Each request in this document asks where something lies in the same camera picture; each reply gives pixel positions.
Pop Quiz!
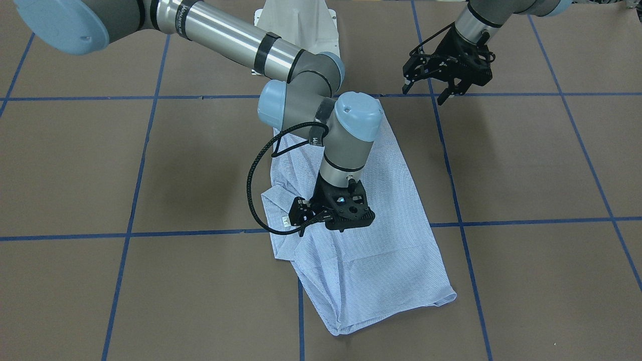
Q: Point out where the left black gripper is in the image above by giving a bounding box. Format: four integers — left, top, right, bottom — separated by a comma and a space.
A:
402, 23, 495, 106

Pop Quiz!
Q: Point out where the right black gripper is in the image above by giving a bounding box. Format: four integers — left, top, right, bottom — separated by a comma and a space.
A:
311, 175, 376, 232

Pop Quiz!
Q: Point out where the light blue striped shirt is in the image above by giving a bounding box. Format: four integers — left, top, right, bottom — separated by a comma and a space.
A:
270, 117, 457, 336

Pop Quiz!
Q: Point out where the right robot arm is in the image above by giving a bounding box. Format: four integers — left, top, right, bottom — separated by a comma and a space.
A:
12, 1, 384, 235

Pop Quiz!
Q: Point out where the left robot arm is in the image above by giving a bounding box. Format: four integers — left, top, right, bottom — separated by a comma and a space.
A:
402, 1, 572, 105

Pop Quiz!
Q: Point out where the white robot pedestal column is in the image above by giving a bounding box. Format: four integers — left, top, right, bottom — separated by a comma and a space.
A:
254, 1, 340, 59

